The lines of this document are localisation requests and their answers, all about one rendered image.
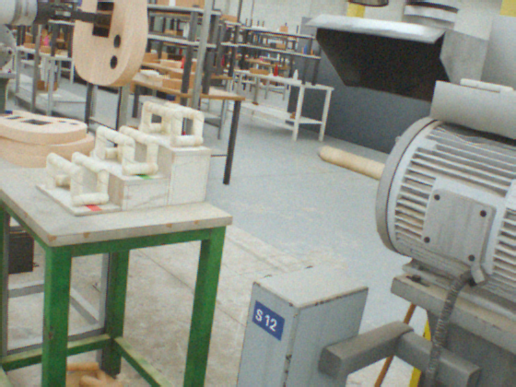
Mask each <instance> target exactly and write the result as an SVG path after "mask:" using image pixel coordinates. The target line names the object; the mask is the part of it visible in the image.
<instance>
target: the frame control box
mask: <svg viewBox="0 0 516 387"><path fill-rule="evenodd" d="M368 291H369V288H368V286H367V285H365V284H363V283H361V282H358V281H357V280H355V279H353V278H351V277H349V276H347V275H345V274H344V273H340V272H338V271H336V270H334V269H333V268H332V267H330V266H328V265H326V264H322V265H319V266H314V267H311V268H306V269H303V270H298V271H294V272H290V273H286V274H283V275H278V276H271V277H267V278H263V279H258V280H254V282H253V285H252V294H251V300H250V305H249V310H248V316H247V322H246V326H245V332H244V336H243V342H242V352H241V358H240V366H239V372H238V378H237V382H236V387H346V380H347V376H348V375H346V376H345V377H344V378H341V379H339V380H337V381H336V380H335V379H333V378H332V377H330V376H327V375H326V374H325V373H324V372H323V371H321V370H320V369H319V363H320V359H321V354H322V351H323V348H324V347H326V346H331V345H334V344H337V343H340V342H342V341H344V340H347V339H348V338H351V337H354V336H356V335H358V331H359V326H360V323H361V319H362V315H363V311H364V307H365V303H366V299H367V296H368Z"/></svg>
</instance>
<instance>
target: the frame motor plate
mask: <svg viewBox="0 0 516 387"><path fill-rule="evenodd" d="M390 291H391V293H393V294H394V295H397V296H399V297H400V298H402V299H404V300H406V301H410V302H411V303H413V304H415V305H417V306H418V307H419V308H420V307H421V308H423V309H425V310H426V311H429V312H431V313H434V314H436V315H438V316H440V313H441V311H442V307H443V305H442V304H444V301H445V299H446V296H447V295H448V294H447V293H448V292H449V290H448V291H447V290H445V289H443V288H441V287H438V286H437V285H433V284H430V283H429V282H428V281H426V280H424V279H423V278H421V276H418V275H412V274H410V273H405V274H401V275H398V276H395V277H394V278H393V282H392V285H391V290H390ZM450 319H451V320H450V321H449V322H450V323H454V324H456V325H457V326H459V327H461V328H463V329H465V330H467V331H468V332H470V333H472V334H476V335H478V336H479V337H481V338H485V339H486V340H487V341H488V342H490V343H491V344H495V345H496V346H499V347H501V348H504V349H506V350H507V351H509V352H511V353H513V354H515V355H516V322H513V321H512V320H510V319H508V318H507V317H506V318H505V317H503V316H501V315H499V314H497V313H496V312H493V311H490V310H488V309H486V308H485V307H481V306H480V305H477V304H475V303H474V302H471V301H469V300H468V299H464V298H463V297H459V296H458V298H457V299H456V301H455V304H454V308H453V312H452V316H451V318H450Z"/></svg>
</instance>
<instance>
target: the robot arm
mask: <svg viewBox="0 0 516 387"><path fill-rule="evenodd" d="M49 19H52V20H59V21H61V20H64V21H67V20H71V19H73V20H78V21H81V22H84V23H87V22H88V23H94V26H96V24H99V25H103V26H104V25H110V22H111V15H106V14H102V13H90V12H86V11H83V9H82V10H81V9H78V11H75V10H72V9H71V7H62V6H58V5H51V2H50V0H0V24H3V23H6V24H10V25H18V26H21V25H22V26H23V25H30V24H35V25H41V26H45V25H46V24H47V23H48V20H49Z"/></svg>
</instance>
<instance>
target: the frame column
mask: <svg viewBox="0 0 516 387"><path fill-rule="evenodd" d="M426 313H427V316H428V329H429V331H430V336H431V338H430V341H431V342H433V340H432V339H433V338H434V337H433V336H435V335H434V334H435V330H436V328H437V324H438V323H437V321H438V320H439V318H440V317H439V316H438V315H436V314H434V313H431V312H429V311H426ZM445 336H446V337H445V338H444V339H445V341H443V342H444V343H443V348H444V349H447V350H449V351H450V352H452V353H453V354H456V355H457V356H459V357H461V358H464V359H466V360H467V361H469V362H470V363H474V364H475V365H476V366H477V367H479V368H480V372H479V376H478V378H477V382H476V384H475V387H516V355H515V354H513V353H511V352H509V351H507V350H506V349H504V348H501V347H499V346H496V345H495V344H491V343H490V342H488V341H487V340H486V339H485V338H481V337H479V336H478V335H476V334H472V333H470V332H468V331H467V330H465V329H463V328H461V327H459V326H457V325H456V324H454V323H449V326H448V329H447V333H446V335H445ZM425 376H426V375H425V373H423V371H421V373H420V377H419V380H418V384H417V387H425V386H424V385H425ZM435 387H448V386H446V385H445V384H441V382H439V381H437V380H435Z"/></svg>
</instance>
